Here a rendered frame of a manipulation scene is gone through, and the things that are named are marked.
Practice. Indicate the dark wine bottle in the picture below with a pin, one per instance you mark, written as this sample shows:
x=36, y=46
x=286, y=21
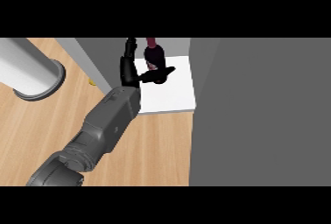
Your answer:
x=154, y=55

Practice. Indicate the small yellow object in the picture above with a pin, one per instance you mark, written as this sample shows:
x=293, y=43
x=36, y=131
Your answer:
x=92, y=82

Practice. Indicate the white cylinder with grey base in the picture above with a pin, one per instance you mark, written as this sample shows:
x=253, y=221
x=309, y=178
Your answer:
x=24, y=70

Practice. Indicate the white cabinet shelf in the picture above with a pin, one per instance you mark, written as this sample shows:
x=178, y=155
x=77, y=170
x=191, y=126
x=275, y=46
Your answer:
x=168, y=96

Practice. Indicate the grey cabinet body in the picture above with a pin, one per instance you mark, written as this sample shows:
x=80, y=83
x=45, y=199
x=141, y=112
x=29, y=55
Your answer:
x=97, y=58

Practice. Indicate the dark grey cabinet door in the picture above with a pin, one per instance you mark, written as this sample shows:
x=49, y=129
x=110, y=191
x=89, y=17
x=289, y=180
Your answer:
x=259, y=116

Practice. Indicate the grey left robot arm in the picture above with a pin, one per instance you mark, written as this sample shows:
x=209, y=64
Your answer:
x=113, y=116

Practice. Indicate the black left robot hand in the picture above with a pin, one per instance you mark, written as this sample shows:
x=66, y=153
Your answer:
x=129, y=71

